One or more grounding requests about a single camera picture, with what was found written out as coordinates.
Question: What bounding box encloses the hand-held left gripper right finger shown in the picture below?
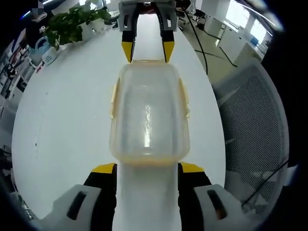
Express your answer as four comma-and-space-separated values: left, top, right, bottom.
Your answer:
177, 161, 242, 231

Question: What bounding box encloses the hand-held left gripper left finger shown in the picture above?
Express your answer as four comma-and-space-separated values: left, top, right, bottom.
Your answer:
38, 162, 118, 231

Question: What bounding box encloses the clear plastic buckle container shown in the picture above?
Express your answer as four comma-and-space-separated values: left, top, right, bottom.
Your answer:
108, 58, 191, 167

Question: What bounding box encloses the white plant pot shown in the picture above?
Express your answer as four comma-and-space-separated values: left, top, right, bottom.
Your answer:
89, 17, 107, 34

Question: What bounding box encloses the green potted plant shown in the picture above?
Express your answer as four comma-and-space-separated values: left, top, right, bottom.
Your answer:
45, 4, 112, 51

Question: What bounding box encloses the white low cabinet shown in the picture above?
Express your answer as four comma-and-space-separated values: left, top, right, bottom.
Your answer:
204, 13, 264, 66

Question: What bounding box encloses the bright window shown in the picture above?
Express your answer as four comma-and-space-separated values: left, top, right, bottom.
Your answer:
225, 0, 277, 49

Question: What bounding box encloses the white plastic bottle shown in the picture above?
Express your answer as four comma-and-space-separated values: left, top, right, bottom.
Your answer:
41, 47, 60, 67

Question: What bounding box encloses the light blue watering can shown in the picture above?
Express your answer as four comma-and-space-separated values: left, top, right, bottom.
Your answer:
35, 35, 55, 58

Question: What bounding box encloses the grey mesh office chair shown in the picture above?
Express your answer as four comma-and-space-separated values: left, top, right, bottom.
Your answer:
211, 57, 291, 216

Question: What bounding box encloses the white storage shelf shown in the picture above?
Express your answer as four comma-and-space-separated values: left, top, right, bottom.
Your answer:
0, 40, 33, 102

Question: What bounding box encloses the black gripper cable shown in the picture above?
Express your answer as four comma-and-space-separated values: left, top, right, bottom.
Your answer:
241, 160, 289, 207
177, 3, 210, 74

